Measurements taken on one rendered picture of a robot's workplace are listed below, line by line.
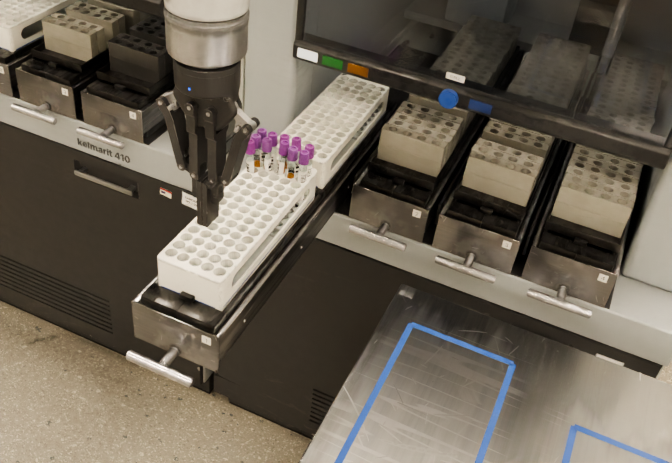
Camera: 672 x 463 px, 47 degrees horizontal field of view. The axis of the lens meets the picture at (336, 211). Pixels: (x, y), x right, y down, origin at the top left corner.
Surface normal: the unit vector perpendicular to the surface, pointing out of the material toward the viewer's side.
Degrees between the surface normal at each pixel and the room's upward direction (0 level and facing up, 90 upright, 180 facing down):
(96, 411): 0
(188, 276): 90
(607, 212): 90
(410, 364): 0
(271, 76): 90
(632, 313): 0
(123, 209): 90
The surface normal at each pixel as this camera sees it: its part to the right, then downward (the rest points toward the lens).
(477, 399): 0.10, -0.78
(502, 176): -0.42, 0.53
